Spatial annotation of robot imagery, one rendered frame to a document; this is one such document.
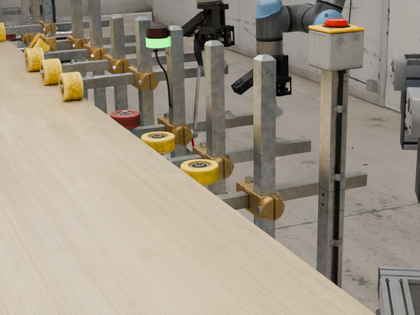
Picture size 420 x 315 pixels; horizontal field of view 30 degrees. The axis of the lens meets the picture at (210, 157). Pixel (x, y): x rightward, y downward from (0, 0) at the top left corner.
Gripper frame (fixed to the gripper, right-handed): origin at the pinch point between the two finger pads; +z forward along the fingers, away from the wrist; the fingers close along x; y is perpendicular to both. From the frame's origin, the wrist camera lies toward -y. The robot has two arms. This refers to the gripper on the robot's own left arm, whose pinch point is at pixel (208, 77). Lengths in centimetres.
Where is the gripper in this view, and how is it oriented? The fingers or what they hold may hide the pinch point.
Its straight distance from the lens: 214.1
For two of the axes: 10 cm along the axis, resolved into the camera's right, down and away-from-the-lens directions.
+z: 0.5, 9.6, 2.7
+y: 7.0, 1.6, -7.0
